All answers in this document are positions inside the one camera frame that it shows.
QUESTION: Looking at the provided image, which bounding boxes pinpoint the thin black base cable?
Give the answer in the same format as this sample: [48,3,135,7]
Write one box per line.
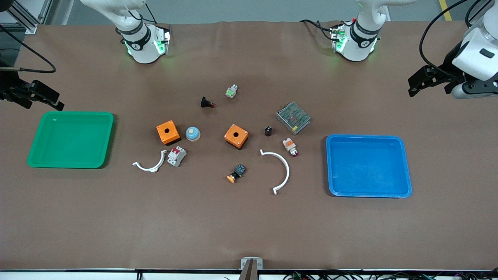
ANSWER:
[126,0,158,25]

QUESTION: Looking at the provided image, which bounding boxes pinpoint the metal mesh power supply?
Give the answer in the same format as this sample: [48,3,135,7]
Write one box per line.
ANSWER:
[275,101,312,135]

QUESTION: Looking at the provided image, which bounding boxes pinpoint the white red circuit breaker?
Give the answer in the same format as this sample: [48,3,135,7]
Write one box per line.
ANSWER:
[167,146,187,168]

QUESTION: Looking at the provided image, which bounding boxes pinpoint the grey metal table bracket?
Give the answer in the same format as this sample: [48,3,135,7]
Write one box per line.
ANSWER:
[240,257,264,280]

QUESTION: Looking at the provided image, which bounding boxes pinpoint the black base power cables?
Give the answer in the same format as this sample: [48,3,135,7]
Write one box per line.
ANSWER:
[300,19,337,41]

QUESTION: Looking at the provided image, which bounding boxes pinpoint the large white curved bracket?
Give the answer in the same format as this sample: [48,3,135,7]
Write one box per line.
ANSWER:
[260,149,290,196]

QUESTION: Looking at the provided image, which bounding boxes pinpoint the orange mushroom push button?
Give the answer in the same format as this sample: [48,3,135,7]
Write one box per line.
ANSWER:
[227,164,246,184]

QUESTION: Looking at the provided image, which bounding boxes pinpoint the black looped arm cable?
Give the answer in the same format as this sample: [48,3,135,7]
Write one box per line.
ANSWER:
[419,0,469,78]

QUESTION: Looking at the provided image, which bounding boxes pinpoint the short black arm cable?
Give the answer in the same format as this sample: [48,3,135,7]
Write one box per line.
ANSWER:
[465,0,485,28]

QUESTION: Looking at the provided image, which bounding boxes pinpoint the green plastic tray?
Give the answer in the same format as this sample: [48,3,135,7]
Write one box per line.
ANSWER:
[27,111,114,169]

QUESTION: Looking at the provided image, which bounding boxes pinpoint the blue plastic tray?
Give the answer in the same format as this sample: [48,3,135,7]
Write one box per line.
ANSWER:
[326,134,413,198]

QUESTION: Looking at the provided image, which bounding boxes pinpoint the orange white indicator lamp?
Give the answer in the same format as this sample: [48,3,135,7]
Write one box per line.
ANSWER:
[282,137,300,158]

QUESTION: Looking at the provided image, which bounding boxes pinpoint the aluminium frame profile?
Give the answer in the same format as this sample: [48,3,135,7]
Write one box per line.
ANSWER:
[0,0,53,35]

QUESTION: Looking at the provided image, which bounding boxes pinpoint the orange button enclosure box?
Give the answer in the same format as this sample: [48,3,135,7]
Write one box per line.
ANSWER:
[224,124,249,150]
[156,120,181,146]

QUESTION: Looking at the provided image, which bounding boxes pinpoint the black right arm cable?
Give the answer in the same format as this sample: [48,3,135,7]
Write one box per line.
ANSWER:
[0,23,57,74]

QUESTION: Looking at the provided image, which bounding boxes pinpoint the small white curved bracket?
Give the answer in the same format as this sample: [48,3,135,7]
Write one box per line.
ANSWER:
[132,149,168,173]

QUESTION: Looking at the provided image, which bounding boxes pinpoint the black cable bundle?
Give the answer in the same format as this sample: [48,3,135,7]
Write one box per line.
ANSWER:
[282,269,498,280]

